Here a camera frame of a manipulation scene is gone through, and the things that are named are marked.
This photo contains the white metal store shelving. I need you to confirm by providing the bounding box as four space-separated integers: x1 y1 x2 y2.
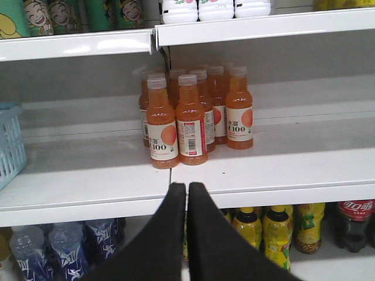
1 3 374 239

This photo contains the blue sports drink bottle right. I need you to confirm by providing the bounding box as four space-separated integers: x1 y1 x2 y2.
49 222 89 280

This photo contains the orange C100 bottle front middle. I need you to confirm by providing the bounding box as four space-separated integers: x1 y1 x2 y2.
175 74 208 166

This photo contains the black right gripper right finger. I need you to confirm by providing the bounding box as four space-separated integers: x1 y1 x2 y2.
187 182 299 280

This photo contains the orange C100 bottle front left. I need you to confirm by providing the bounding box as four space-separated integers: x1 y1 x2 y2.
146 76 179 169

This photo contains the light blue plastic basket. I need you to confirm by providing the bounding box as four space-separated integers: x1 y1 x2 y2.
1 102 27 190

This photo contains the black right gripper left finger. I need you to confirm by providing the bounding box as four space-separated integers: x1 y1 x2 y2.
81 183 186 280

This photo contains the yellow lemon tea bottle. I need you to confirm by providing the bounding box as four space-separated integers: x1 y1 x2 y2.
262 205 292 271
294 203 326 254
232 207 263 250

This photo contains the blue sports drink bottle left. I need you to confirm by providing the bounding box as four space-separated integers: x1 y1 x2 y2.
9 225 53 280

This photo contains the coke bottle on shelf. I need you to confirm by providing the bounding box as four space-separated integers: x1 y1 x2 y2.
334 199 373 253

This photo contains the orange C100 bottle right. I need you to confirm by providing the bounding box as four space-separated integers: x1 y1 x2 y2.
226 66 253 150

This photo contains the orange c100 bottle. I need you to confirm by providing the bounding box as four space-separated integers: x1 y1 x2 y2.
226 66 253 150
146 76 179 169
175 74 208 166

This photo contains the blue sports drink bottle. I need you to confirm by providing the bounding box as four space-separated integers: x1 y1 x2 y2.
49 222 89 280
9 225 53 280

